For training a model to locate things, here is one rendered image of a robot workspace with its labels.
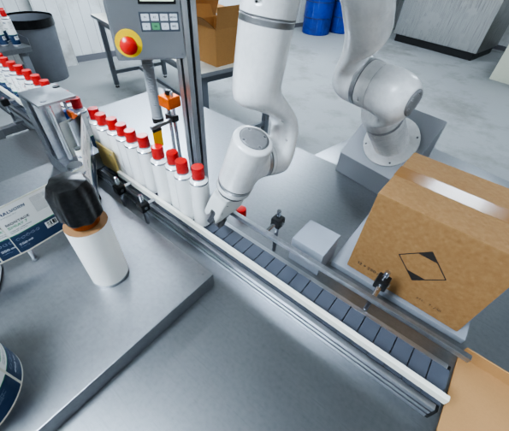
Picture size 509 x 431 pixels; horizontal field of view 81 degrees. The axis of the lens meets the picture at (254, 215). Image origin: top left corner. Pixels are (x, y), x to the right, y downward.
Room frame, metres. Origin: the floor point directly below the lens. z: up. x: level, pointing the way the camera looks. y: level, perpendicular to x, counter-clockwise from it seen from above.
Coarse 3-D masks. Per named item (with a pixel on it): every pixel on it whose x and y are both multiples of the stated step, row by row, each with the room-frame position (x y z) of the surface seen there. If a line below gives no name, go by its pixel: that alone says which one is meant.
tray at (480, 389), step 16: (464, 368) 0.27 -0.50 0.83; (480, 368) 0.27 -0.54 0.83; (496, 368) 0.26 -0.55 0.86; (464, 384) 0.23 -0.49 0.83; (480, 384) 0.23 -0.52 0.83; (496, 384) 0.24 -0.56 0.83; (464, 400) 0.20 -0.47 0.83; (480, 400) 0.20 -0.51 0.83; (496, 400) 0.20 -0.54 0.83; (448, 416) 0.17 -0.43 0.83; (464, 416) 0.17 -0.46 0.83; (480, 416) 0.17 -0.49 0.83; (496, 416) 0.17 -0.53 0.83
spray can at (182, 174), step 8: (176, 160) 0.65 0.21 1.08; (184, 160) 0.66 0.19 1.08; (176, 168) 0.64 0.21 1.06; (184, 168) 0.64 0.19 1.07; (176, 176) 0.64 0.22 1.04; (184, 176) 0.64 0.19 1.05; (176, 184) 0.63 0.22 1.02; (184, 184) 0.63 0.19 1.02; (176, 192) 0.64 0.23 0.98; (184, 192) 0.63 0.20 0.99; (184, 200) 0.63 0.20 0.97; (184, 208) 0.63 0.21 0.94; (192, 216) 0.64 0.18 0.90
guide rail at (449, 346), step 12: (240, 216) 0.58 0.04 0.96; (252, 228) 0.55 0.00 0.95; (276, 240) 0.51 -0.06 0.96; (300, 252) 0.47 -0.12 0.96; (312, 264) 0.44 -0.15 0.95; (336, 276) 0.40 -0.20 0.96; (348, 288) 0.38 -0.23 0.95; (360, 288) 0.38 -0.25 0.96; (372, 300) 0.35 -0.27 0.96; (396, 312) 0.32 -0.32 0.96; (408, 324) 0.30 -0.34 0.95; (420, 324) 0.30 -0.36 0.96; (432, 336) 0.28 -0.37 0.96; (444, 348) 0.26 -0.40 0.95; (456, 348) 0.25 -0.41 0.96; (468, 360) 0.23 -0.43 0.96
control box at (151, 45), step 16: (112, 0) 0.76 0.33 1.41; (128, 0) 0.77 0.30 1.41; (176, 0) 0.81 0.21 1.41; (112, 16) 0.76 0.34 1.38; (128, 16) 0.77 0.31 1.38; (112, 32) 0.76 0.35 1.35; (128, 32) 0.77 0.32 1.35; (144, 32) 0.78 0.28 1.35; (160, 32) 0.79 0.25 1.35; (176, 32) 0.80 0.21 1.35; (144, 48) 0.78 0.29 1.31; (160, 48) 0.79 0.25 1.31; (176, 48) 0.80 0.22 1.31
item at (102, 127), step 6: (96, 114) 0.88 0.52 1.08; (102, 114) 0.88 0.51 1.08; (96, 120) 0.87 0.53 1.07; (102, 120) 0.87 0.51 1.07; (96, 126) 0.88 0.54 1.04; (102, 126) 0.87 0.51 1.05; (102, 132) 0.86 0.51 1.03; (102, 138) 0.86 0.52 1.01; (108, 138) 0.86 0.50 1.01; (102, 144) 0.86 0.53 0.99; (108, 144) 0.86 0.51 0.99
